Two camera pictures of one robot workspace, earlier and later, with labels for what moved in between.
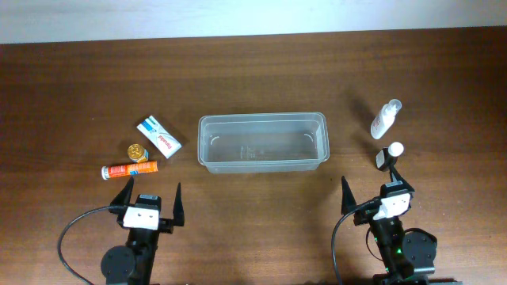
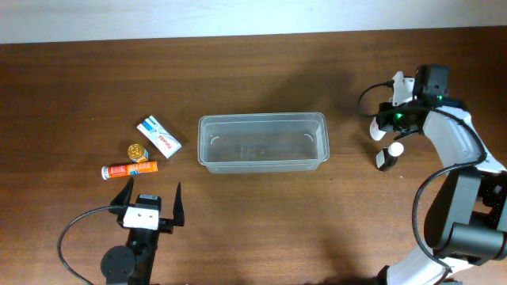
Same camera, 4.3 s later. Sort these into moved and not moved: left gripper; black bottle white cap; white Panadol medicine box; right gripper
Moved: right gripper
Not moved: black bottle white cap; left gripper; white Panadol medicine box
